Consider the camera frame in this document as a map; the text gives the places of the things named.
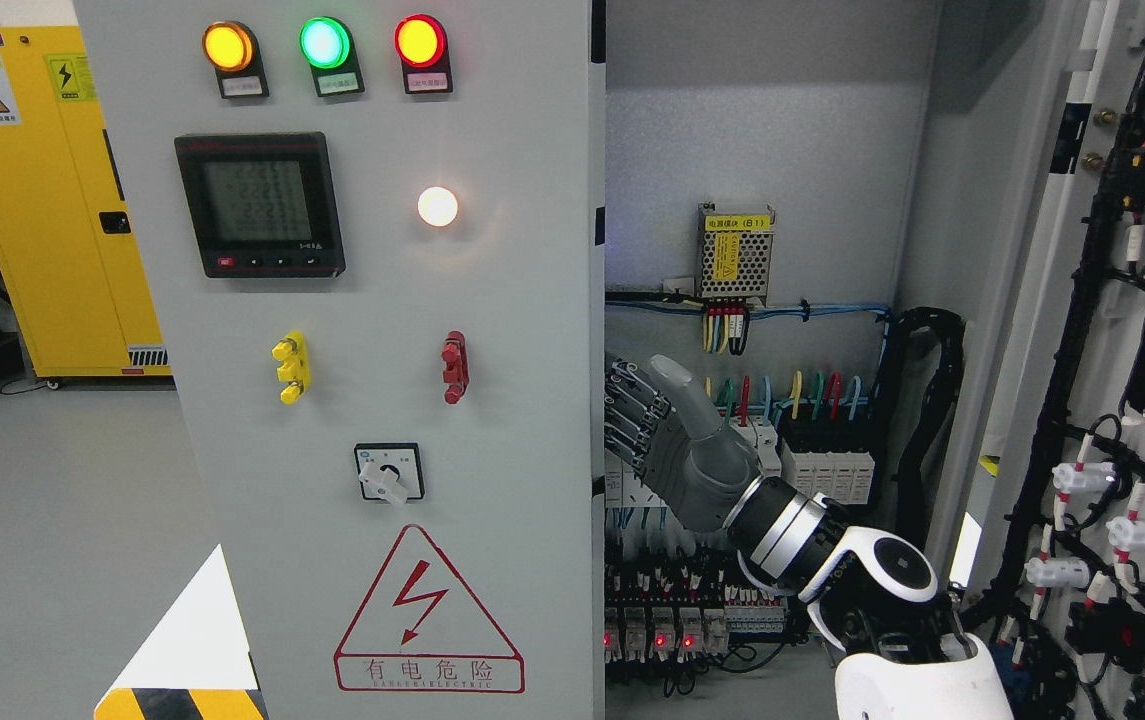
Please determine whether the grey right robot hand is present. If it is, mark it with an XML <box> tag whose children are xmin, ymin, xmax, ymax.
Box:
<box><xmin>605</xmin><ymin>354</ymin><xmax>761</xmax><ymax>532</ymax></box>

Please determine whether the grey cabinet door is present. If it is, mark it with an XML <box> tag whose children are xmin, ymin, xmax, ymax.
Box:
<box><xmin>962</xmin><ymin>1</ymin><xmax>1145</xmax><ymax>719</ymax></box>
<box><xmin>76</xmin><ymin>1</ymin><xmax>605</xmax><ymax>719</ymax></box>

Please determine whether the red indicator lamp left door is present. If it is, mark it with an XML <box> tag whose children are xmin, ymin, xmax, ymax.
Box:
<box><xmin>394</xmin><ymin>14</ymin><xmax>453</xmax><ymax>95</ymax></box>

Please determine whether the green indicator lamp left door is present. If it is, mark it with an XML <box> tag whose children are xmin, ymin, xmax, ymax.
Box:
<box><xmin>298</xmin><ymin>15</ymin><xmax>365</xmax><ymax>97</ymax></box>

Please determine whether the yellow indicator lamp left door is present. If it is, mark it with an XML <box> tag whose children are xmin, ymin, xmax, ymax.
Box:
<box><xmin>202</xmin><ymin>19</ymin><xmax>270</xmax><ymax>98</ymax></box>

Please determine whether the white socket breaker row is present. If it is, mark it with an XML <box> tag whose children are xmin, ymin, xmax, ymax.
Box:
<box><xmin>605</xmin><ymin>416</ymin><xmax>782</xmax><ymax>509</ymax></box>

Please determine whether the black surge protector block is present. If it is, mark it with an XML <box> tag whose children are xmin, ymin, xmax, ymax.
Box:
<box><xmin>777</xmin><ymin>416</ymin><xmax>875</xmax><ymax>505</ymax></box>

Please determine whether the metal mesh power supply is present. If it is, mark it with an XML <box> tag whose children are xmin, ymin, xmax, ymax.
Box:
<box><xmin>695</xmin><ymin>201</ymin><xmax>776</xmax><ymax>302</ymax></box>

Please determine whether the relay terminal row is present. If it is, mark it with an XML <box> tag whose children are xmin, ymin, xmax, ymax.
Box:
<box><xmin>601</xmin><ymin>546</ymin><xmax>802</xmax><ymax>667</ymax></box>

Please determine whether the white indicator lamp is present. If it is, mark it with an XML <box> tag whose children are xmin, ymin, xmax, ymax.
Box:
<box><xmin>417</xmin><ymin>185</ymin><xmax>461</xmax><ymax>228</ymax></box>

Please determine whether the red electric hazard sticker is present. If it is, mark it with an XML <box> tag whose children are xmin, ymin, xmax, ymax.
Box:
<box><xmin>333</xmin><ymin>524</ymin><xmax>526</xmax><ymax>694</ymax></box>

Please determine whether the black digital power meter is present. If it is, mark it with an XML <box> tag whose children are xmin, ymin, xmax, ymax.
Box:
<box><xmin>174</xmin><ymin>130</ymin><xmax>345</xmax><ymax>279</ymax></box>

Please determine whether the yellow safety cabinet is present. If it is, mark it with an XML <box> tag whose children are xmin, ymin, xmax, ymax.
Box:
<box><xmin>0</xmin><ymin>26</ymin><xmax>171</xmax><ymax>382</ymax></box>

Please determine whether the red terminal post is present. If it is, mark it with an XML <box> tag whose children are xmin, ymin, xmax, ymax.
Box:
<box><xmin>440</xmin><ymin>331</ymin><xmax>469</xmax><ymax>405</ymax></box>

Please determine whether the rotary selector switch left door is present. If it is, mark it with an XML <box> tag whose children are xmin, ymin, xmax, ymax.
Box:
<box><xmin>353</xmin><ymin>442</ymin><xmax>426</xmax><ymax>505</ymax></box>

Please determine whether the yellow terminal post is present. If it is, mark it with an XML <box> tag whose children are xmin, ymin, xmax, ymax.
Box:
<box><xmin>271</xmin><ymin>331</ymin><xmax>311</xmax><ymax>405</ymax></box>

